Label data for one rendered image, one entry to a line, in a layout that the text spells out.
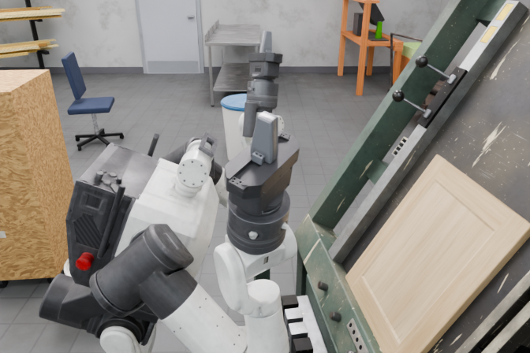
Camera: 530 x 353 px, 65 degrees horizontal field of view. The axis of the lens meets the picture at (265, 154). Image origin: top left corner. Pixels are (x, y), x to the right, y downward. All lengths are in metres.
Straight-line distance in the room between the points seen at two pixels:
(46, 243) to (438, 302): 2.21
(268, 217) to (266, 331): 0.23
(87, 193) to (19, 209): 1.80
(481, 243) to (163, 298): 0.72
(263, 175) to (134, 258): 0.35
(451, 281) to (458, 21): 0.87
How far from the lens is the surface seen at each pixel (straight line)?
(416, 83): 1.56
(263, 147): 0.50
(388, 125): 1.57
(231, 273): 0.62
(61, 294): 1.19
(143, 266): 0.76
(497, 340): 0.96
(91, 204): 0.92
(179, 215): 0.88
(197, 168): 0.86
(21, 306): 2.94
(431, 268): 1.17
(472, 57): 1.38
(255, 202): 0.51
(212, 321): 0.79
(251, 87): 1.15
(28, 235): 2.77
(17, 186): 2.62
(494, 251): 1.07
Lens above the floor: 1.80
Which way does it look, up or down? 24 degrees down
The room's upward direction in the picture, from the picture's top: straight up
